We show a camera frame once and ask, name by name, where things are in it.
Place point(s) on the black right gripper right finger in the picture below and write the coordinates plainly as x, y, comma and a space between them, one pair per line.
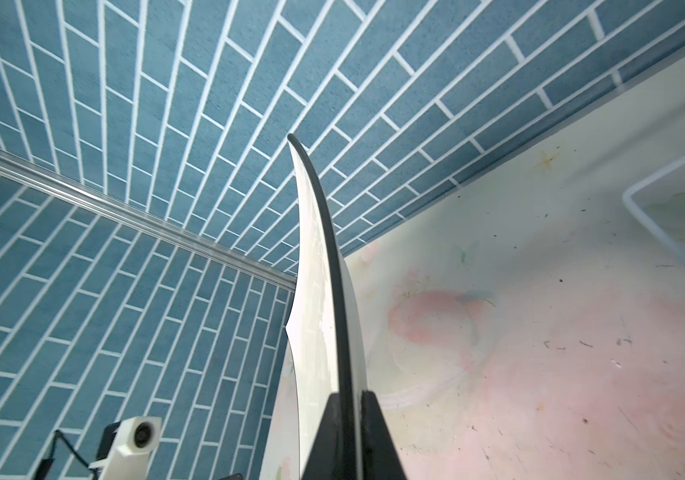
379, 457

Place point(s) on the white square plate black rim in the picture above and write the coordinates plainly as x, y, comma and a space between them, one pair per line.
320, 349

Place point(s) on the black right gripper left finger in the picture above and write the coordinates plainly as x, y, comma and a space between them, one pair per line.
333, 454

